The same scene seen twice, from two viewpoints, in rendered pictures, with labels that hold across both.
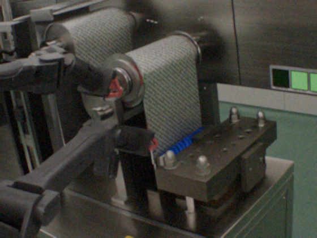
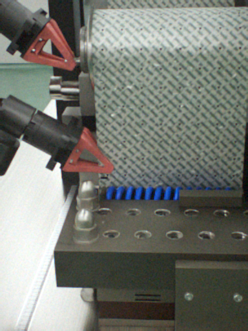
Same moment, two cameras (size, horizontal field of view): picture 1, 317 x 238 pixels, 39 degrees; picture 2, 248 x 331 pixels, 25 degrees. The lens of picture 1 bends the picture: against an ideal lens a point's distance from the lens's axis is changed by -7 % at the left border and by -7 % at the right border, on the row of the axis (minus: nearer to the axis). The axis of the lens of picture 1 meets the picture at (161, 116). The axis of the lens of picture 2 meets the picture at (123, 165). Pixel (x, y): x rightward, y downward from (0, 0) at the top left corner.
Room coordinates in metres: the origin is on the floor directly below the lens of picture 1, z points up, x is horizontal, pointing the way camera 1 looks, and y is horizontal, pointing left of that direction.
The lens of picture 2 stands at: (0.69, -0.67, 1.42)
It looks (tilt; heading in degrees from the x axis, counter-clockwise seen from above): 22 degrees down; 54
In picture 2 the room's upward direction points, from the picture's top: 2 degrees counter-clockwise
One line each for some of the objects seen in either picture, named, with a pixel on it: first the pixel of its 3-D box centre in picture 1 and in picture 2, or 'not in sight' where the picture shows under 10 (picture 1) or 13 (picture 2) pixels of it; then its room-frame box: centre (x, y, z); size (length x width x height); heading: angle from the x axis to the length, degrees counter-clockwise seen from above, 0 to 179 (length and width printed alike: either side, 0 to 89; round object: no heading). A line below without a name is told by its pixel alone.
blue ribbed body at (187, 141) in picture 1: (185, 144); (171, 196); (1.23, -0.06, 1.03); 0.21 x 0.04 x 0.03; 139
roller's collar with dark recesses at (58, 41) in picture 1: (52, 49); not in sight; (1.34, 0.29, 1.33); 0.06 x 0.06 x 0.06; 49
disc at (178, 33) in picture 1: (180, 54); not in sight; (1.39, -0.08, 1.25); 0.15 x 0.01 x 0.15; 49
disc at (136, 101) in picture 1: (123, 80); (96, 50); (1.19, 0.09, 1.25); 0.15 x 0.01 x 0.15; 49
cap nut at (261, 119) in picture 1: (260, 117); not in sight; (1.29, -0.30, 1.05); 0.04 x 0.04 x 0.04
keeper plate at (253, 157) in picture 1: (253, 167); (212, 300); (1.15, -0.24, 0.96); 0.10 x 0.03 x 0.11; 139
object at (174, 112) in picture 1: (175, 117); (170, 144); (1.24, -0.04, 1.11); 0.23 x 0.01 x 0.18; 139
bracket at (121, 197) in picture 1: (115, 152); (82, 155); (1.19, 0.14, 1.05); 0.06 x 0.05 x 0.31; 139
